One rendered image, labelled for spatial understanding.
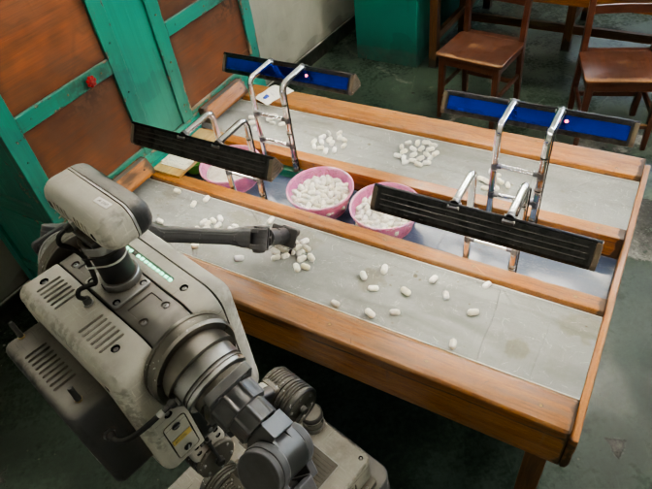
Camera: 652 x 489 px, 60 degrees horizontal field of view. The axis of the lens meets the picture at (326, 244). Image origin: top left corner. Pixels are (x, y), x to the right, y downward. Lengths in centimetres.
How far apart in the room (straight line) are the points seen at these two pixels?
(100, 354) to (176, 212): 141
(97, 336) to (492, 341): 114
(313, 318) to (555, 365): 71
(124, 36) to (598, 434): 235
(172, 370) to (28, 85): 142
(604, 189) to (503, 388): 97
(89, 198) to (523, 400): 118
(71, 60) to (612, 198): 196
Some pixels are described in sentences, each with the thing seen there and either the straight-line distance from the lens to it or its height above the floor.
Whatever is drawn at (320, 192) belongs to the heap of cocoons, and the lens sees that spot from 223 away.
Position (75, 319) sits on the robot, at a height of 145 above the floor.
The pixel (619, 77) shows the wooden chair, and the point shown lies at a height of 46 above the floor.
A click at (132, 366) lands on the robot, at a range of 92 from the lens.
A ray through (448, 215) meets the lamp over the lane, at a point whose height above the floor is 108.
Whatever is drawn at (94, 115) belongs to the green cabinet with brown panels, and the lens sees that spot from 231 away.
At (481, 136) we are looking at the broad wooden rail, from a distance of 245.
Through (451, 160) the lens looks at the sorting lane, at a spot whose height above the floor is 74.
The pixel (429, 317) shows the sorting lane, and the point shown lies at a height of 74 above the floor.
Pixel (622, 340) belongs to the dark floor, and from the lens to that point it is 279.
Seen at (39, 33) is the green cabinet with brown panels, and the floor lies 145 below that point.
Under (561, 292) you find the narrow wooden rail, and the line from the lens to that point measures 185.
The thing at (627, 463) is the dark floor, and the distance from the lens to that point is 248.
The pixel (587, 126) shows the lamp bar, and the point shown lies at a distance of 198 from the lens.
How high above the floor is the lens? 213
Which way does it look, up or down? 44 degrees down
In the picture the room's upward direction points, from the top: 9 degrees counter-clockwise
